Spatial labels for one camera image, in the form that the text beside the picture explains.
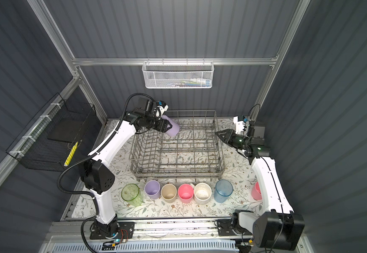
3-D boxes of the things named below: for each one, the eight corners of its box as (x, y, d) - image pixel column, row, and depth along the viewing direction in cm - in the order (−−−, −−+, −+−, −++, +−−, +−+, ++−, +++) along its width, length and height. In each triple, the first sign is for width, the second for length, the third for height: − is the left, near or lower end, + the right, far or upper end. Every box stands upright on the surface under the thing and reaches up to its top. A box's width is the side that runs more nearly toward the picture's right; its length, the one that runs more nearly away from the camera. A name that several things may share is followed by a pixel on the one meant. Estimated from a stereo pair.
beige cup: (162, 205, 83) (159, 198, 75) (164, 190, 88) (161, 183, 79) (176, 205, 83) (175, 198, 75) (177, 190, 88) (175, 183, 79)
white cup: (194, 205, 83) (194, 199, 75) (193, 189, 88) (194, 182, 81) (210, 205, 83) (212, 199, 75) (209, 189, 88) (211, 182, 81)
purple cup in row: (147, 201, 84) (142, 194, 75) (149, 187, 89) (145, 180, 80) (161, 201, 84) (158, 194, 75) (163, 187, 89) (160, 179, 80)
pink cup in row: (182, 206, 82) (181, 200, 74) (177, 193, 87) (176, 186, 78) (195, 200, 84) (195, 193, 76) (189, 188, 88) (190, 180, 80)
